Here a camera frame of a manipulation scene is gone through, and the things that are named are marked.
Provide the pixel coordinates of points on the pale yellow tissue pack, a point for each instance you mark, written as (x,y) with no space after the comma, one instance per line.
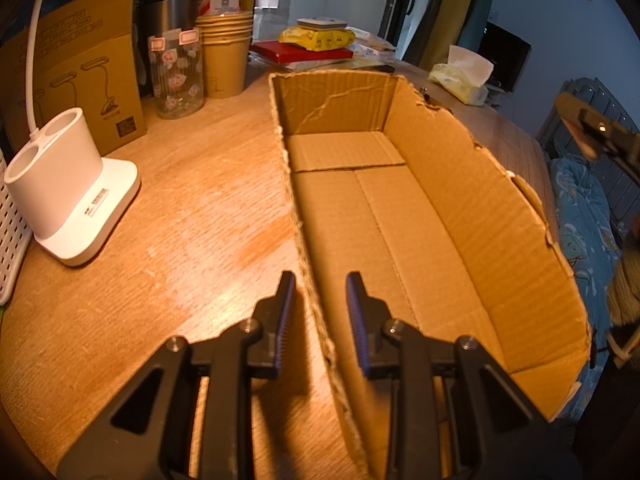
(465,67)

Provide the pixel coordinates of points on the white packets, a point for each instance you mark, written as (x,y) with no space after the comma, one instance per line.
(370,47)

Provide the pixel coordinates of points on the red book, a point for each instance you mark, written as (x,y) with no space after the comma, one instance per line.
(280,51)

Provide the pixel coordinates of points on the person's right forearm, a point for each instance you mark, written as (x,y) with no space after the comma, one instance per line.
(625,290)

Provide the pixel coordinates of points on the white perforated basket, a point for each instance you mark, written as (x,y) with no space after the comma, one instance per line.
(12,240)

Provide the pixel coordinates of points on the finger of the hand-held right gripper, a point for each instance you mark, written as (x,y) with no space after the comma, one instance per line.
(612,142)

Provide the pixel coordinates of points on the metal key bunch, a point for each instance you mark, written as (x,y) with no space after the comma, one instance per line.
(426,95)

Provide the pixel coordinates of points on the steel thermos mug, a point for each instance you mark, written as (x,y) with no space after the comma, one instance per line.
(170,15)

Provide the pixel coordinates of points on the blue printed bedding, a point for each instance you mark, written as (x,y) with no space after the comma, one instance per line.
(580,220)

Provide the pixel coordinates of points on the grey slatted headboard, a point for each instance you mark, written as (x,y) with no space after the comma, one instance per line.
(620,195)

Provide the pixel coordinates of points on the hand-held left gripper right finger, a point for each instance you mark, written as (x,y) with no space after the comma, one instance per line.
(357,330)

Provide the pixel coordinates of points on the stack of brown paper cups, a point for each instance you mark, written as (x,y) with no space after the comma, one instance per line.
(225,65)

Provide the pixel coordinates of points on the flat grey box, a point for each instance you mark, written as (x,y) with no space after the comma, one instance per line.
(320,23)

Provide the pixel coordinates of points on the brown cardboard box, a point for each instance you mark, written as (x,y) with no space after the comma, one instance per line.
(400,240)

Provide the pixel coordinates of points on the black television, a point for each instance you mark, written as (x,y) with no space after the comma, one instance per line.
(510,55)

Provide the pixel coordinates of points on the white desk lamp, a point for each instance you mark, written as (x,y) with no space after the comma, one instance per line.
(75,200)

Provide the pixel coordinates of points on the yellow wet wipes packet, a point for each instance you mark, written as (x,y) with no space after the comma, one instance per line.
(320,39)

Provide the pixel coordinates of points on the yellow curtain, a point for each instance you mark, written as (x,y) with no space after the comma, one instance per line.
(445,10)

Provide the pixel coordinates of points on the floral glass cup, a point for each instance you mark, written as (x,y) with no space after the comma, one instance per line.
(175,80)

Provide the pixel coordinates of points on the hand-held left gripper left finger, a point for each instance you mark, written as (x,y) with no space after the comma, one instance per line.
(285,330)

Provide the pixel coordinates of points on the brown lamp carton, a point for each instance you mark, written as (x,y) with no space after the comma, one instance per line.
(90,60)

